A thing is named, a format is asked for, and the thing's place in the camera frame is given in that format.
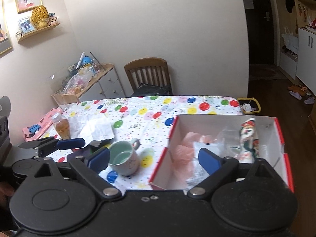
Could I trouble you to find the white slippers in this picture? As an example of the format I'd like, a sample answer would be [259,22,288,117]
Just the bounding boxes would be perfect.
[289,91,315,105]

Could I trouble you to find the wooden wall shelf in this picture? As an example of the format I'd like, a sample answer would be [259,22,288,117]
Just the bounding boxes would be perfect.
[16,23,60,43]

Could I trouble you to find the mint ceramic mug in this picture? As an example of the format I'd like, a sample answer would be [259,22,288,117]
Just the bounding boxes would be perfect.
[109,139,140,176]

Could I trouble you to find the framed calligraphy picture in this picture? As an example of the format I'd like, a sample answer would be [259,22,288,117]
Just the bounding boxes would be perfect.
[15,0,43,14]

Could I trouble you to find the pink patterned pouch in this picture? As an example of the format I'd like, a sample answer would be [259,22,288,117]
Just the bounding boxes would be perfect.
[22,108,63,142]

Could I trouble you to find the red white cardboard box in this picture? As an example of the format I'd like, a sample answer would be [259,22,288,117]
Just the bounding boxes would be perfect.
[149,115,294,190]

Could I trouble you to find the brown wooden chair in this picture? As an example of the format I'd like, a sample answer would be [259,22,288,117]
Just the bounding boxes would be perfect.
[124,57,172,92]

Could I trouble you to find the person's left hand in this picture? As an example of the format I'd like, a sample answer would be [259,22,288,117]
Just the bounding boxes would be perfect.
[0,182,14,207]

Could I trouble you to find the clear plastic zip bag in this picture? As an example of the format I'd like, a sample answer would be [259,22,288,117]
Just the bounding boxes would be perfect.
[186,128,270,187]

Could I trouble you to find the golden ornament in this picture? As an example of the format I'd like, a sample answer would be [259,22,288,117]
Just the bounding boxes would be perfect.
[31,5,49,29]

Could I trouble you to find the white lower cabinets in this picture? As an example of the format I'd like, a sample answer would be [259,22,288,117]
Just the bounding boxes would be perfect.
[280,28,315,93]

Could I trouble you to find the plastic drink bottle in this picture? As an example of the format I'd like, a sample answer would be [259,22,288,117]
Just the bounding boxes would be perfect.
[52,113,71,140]

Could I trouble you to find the yellow black waste bin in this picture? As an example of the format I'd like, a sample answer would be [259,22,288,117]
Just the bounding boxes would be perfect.
[237,97,261,115]

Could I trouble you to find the white drawer sideboard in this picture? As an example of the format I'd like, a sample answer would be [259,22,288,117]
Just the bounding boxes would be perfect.
[51,64,126,104]

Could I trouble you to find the crumpled white paper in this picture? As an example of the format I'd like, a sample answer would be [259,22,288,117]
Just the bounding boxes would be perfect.
[68,114,115,145]

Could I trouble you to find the polka dot tablecloth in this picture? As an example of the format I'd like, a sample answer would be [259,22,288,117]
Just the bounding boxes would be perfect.
[65,96,242,192]

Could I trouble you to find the black bag on chair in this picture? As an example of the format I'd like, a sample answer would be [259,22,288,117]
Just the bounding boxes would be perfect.
[130,84,172,97]

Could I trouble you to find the pink mesh bath sponge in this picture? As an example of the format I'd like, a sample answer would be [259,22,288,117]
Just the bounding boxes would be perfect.
[171,132,213,183]

